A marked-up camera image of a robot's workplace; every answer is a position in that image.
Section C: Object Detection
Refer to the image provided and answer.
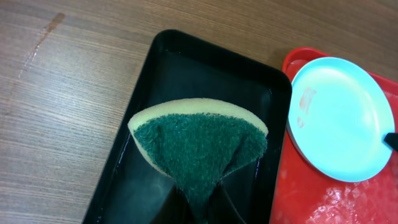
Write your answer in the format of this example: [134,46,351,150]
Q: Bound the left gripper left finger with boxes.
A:
[150,185,192,224]

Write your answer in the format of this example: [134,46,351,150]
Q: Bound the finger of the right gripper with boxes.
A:
[384,133,398,152]

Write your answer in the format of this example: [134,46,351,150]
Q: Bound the light blue plate top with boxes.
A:
[288,57,396,182]

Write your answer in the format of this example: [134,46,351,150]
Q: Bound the green yellow sponge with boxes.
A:
[128,98,269,222]

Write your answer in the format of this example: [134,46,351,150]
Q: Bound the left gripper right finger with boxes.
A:
[208,184,246,224]

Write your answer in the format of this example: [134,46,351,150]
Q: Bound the black rectangular water tray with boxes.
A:
[83,30,292,223]

